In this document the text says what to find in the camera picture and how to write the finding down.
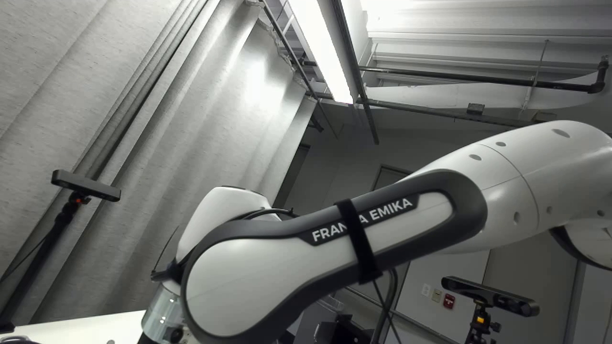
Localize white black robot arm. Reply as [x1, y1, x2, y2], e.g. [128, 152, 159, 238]
[138, 121, 612, 344]

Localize long ceiling light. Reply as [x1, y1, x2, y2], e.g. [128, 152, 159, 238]
[289, 0, 354, 104]

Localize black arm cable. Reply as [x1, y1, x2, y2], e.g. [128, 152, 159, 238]
[369, 266, 406, 344]

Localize black camera on right stand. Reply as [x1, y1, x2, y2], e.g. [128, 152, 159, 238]
[442, 276, 539, 318]

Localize black camera on stand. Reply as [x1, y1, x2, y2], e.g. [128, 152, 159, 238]
[52, 171, 121, 203]
[442, 276, 539, 318]

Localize black camera on left stand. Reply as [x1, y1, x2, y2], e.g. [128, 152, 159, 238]
[52, 171, 121, 203]

